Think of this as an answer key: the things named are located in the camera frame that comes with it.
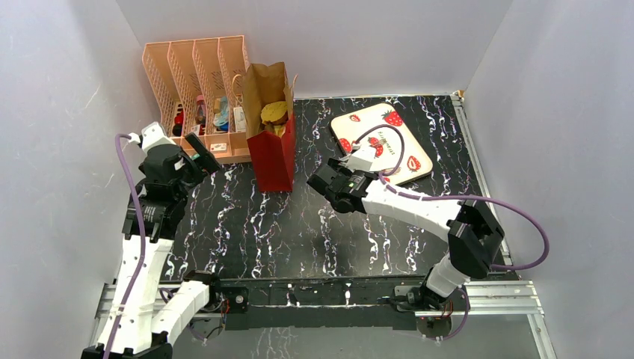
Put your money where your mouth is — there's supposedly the round yellow fake bread slice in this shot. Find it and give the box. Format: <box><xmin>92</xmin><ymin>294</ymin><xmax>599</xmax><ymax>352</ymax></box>
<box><xmin>260</xmin><ymin>101</ymin><xmax>289</xmax><ymax>126</ymax></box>

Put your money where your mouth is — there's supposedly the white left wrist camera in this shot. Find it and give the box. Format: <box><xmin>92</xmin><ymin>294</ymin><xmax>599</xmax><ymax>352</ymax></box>
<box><xmin>139</xmin><ymin>121</ymin><xmax>176</xmax><ymax>153</ymax></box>

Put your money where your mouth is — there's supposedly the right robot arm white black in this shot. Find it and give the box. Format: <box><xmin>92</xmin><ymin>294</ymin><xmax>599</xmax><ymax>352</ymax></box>
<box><xmin>307</xmin><ymin>159</ymin><xmax>505</xmax><ymax>312</ymax></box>

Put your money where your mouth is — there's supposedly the pink brown bottle in organizer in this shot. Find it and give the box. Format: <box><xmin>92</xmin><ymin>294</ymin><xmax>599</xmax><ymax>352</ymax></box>
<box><xmin>194</xmin><ymin>95</ymin><xmax>206</xmax><ymax>125</ymax></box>

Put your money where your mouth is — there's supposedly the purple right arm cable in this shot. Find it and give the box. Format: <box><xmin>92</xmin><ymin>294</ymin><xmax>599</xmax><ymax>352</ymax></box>
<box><xmin>350</xmin><ymin>123</ymin><xmax>551</xmax><ymax>272</ymax></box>

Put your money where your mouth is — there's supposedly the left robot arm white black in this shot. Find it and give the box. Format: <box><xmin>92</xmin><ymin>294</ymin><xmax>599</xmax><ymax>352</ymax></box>
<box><xmin>81</xmin><ymin>122</ymin><xmax>224</xmax><ymax>358</ymax></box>

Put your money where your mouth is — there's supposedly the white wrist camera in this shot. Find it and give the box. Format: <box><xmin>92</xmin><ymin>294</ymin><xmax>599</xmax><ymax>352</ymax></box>
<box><xmin>139</xmin><ymin>121</ymin><xmax>176</xmax><ymax>153</ymax></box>
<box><xmin>341</xmin><ymin>146</ymin><xmax>375</xmax><ymax>172</ymax></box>

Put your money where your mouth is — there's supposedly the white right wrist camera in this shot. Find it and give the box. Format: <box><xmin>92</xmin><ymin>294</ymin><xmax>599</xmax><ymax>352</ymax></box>
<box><xmin>341</xmin><ymin>146</ymin><xmax>375</xmax><ymax>172</ymax></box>

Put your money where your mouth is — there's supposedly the red brown paper bag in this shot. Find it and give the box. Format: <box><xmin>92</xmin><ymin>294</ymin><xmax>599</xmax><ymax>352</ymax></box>
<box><xmin>241</xmin><ymin>62</ymin><xmax>296</xmax><ymax>192</ymax></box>

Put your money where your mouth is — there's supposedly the blue packet in organizer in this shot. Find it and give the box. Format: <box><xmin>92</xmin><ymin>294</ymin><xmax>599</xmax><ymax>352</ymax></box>
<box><xmin>213</xmin><ymin>96</ymin><xmax>230</xmax><ymax>132</ymax></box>

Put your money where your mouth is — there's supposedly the white card box in organizer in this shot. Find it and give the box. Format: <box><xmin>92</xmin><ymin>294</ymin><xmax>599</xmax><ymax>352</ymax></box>
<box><xmin>233</xmin><ymin>106</ymin><xmax>247</xmax><ymax>132</ymax></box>

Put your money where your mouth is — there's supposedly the pink plastic file organizer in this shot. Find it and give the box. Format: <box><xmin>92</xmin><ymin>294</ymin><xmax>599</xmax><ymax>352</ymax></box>
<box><xmin>142</xmin><ymin>35</ymin><xmax>251</xmax><ymax>164</ymax></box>

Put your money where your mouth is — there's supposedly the strawberry print cutting board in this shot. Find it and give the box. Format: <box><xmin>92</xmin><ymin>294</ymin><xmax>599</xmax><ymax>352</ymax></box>
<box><xmin>330</xmin><ymin>103</ymin><xmax>433</xmax><ymax>185</ymax></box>

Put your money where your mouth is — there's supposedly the red dark bottle in organizer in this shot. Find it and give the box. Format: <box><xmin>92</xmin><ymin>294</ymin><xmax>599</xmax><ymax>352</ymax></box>
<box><xmin>172</xmin><ymin>109</ymin><xmax>185</xmax><ymax>137</ymax></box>

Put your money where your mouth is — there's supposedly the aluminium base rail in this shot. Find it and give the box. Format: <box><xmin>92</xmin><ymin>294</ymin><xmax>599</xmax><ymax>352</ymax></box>
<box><xmin>93</xmin><ymin>280</ymin><xmax>546</xmax><ymax>319</ymax></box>

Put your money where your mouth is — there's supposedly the small white label box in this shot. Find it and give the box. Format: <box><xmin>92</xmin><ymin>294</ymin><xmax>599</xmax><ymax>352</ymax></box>
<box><xmin>209</xmin><ymin>143</ymin><xmax>227</xmax><ymax>153</ymax></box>

